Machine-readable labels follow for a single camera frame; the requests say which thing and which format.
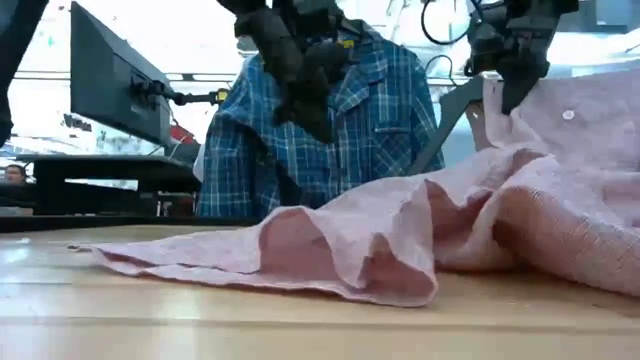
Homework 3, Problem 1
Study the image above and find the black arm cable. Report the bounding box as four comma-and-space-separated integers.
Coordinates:
419, 0, 484, 47

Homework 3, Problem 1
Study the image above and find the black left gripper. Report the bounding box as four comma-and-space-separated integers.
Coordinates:
234, 0, 351, 144

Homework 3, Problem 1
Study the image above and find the pink shirt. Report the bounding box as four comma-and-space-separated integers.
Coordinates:
69, 67, 640, 309

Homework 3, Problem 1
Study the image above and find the black monitor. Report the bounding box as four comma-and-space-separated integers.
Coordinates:
69, 0, 175, 147

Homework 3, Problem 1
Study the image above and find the dark grey desk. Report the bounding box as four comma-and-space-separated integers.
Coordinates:
17, 153, 202, 217

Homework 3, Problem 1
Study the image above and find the blue plaid shirt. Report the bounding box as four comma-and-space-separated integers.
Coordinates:
194, 27, 446, 221

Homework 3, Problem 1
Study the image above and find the person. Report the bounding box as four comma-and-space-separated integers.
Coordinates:
3, 163, 29, 187

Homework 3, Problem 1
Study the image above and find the red object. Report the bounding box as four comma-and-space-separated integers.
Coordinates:
167, 123, 197, 147

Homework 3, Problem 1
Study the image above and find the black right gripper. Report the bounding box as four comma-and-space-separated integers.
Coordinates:
464, 9, 561, 116

